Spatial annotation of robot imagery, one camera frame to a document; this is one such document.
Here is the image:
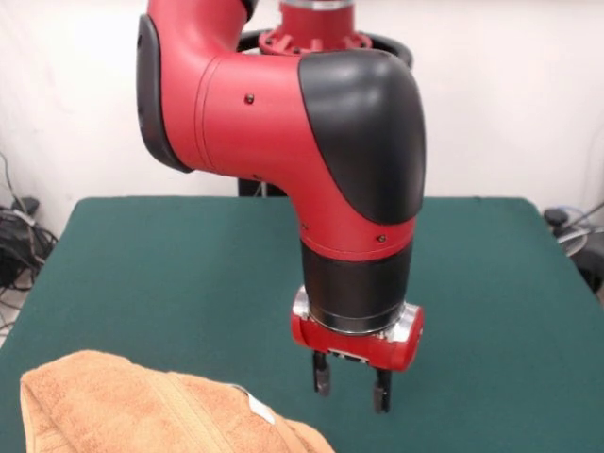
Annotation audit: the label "orange-brown terry towel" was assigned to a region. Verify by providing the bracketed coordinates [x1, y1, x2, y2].
[20, 349, 337, 453]

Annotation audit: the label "black robot pedestal with handle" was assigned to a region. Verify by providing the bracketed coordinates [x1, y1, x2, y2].
[235, 30, 416, 197]

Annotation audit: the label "blue grey cables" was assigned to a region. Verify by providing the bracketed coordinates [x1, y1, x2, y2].
[551, 200, 604, 233]

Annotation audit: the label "black cable tangle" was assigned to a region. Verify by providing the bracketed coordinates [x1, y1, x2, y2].
[0, 150, 59, 331]

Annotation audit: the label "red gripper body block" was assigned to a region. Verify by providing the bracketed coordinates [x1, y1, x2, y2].
[289, 309, 426, 373]

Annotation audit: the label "dark green table cloth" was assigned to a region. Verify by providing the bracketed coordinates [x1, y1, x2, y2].
[0, 196, 604, 453]

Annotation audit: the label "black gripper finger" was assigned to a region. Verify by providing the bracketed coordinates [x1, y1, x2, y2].
[311, 351, 332, 397]
[372, 366, 393, 415]

